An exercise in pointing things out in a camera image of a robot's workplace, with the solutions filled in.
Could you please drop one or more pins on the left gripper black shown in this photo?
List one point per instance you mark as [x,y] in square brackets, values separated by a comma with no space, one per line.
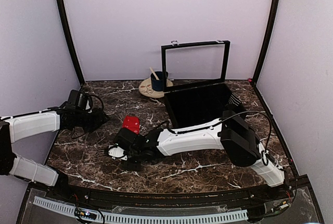
[100,120]

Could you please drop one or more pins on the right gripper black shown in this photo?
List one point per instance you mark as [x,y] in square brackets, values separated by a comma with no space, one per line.
[135,166]

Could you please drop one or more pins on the red Santa Christmas sock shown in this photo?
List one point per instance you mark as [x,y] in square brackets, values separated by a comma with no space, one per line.
[132,123]

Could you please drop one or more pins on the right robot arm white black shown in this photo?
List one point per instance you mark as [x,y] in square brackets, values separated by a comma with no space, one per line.
[230,133]

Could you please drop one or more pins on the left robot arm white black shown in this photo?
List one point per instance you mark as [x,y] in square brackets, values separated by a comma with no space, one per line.
[16,128]

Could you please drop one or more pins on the beige woven coaster mat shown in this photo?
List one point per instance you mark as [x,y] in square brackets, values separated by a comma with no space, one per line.
[145,89]

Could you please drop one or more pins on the dark blue cup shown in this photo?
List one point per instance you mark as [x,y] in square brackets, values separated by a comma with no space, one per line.
[157,81]

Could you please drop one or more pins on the wooden stick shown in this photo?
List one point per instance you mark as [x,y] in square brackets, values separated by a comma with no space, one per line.
[154,73]

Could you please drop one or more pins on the black display box glass lid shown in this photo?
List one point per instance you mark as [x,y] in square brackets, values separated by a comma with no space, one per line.
[191,104]

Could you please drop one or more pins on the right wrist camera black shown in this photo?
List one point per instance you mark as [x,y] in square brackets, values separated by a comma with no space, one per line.
[125,138]

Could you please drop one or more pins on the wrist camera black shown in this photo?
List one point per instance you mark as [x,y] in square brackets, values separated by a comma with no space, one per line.
[79,100]
[125,138]

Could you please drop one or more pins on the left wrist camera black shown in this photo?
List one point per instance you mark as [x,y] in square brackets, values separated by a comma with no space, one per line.
[79,100]

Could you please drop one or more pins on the white slotted cable duct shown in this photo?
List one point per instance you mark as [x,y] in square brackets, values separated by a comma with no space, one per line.
[141,215]

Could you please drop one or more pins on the left circuit board with wires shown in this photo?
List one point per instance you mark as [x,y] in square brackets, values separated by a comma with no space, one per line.
[85,213]

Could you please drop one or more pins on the circuit board with wires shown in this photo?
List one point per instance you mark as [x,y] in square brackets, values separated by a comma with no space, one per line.
[290,209]
[85,213]

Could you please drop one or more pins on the black front rail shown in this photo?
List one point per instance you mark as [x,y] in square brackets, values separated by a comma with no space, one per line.
[251,197]

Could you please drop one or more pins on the right circuit board with wires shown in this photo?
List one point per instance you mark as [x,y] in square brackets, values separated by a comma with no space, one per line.
[290,209]

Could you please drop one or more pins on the left black frame post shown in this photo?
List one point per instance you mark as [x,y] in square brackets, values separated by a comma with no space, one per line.
[69,41]

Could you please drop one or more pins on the black frame post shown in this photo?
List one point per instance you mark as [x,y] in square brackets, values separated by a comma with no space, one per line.
[266,41]
[69,41]

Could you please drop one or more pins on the right black frame post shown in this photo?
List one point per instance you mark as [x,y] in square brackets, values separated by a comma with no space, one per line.
[266,41]

